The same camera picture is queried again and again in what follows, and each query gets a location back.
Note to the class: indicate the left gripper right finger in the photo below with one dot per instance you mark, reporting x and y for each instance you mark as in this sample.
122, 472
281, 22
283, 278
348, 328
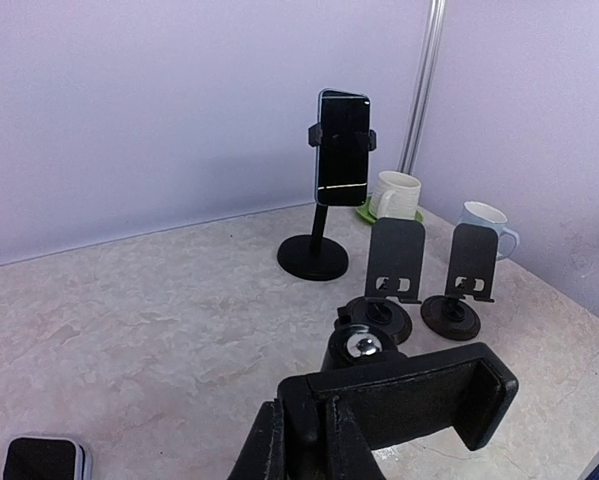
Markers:
348, 454

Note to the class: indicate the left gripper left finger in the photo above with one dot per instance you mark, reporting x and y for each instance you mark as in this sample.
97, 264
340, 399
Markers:
264, 453

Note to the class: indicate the black pole phone stand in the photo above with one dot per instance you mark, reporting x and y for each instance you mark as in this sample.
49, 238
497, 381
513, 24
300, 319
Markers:
396, 399
313, 256

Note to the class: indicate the black folding stand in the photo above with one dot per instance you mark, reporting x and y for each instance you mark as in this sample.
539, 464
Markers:
393, 278
470, 273

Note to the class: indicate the teal phone black screen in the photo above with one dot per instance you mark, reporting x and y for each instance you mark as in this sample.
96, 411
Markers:
343, 150

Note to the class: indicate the phone in white case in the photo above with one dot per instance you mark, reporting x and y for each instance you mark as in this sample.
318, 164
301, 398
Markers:
47, 458

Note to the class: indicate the green saucer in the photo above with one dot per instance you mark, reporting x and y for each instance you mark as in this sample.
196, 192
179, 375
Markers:
364, 213

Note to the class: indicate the cream ceramic mug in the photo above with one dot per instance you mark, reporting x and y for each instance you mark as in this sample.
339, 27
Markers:
396, 195

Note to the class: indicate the light blue mug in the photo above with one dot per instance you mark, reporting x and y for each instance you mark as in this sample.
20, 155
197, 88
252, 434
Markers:
484, 215

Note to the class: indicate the right aluminium frame post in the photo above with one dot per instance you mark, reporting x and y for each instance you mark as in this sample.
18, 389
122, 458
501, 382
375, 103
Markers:
423, 83

